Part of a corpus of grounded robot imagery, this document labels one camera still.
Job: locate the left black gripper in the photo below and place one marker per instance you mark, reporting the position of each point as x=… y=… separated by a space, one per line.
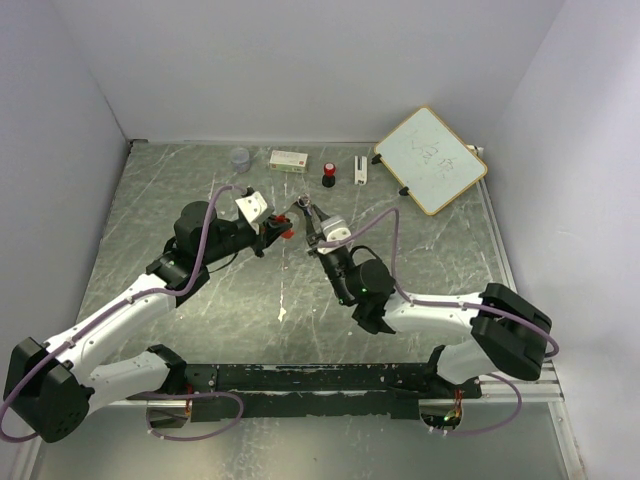
x=269 y=231

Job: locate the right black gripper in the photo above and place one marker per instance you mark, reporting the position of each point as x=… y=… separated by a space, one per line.
x=312 y=233

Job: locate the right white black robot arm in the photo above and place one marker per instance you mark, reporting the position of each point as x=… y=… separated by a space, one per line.
x=502 y=331

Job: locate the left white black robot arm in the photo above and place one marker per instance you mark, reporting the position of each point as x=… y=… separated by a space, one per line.
x=54 y=385

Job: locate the red black stamp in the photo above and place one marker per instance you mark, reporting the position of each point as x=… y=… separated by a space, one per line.
x=328 y=178

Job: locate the white black small device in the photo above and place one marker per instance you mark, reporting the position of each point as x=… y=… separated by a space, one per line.
x=360 y=170

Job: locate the white red cardboard box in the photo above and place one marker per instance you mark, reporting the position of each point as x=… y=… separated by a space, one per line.
x=288 y=162

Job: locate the clear plastic cup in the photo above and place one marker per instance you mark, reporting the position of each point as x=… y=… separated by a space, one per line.
x=240 y=160

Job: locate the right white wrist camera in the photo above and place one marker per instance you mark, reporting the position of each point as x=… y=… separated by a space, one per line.
x=334 y=229

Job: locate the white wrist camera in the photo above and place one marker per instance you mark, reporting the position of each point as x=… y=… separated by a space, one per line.
x=334 y=229
x=255 y=209

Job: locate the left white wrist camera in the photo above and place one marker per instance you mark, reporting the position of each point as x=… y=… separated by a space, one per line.
x=255 y=209

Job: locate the small whiteboard wooden frame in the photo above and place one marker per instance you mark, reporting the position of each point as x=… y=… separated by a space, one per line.
x=430 y=161

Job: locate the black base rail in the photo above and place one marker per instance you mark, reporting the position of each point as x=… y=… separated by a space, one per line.
x=323 y=390

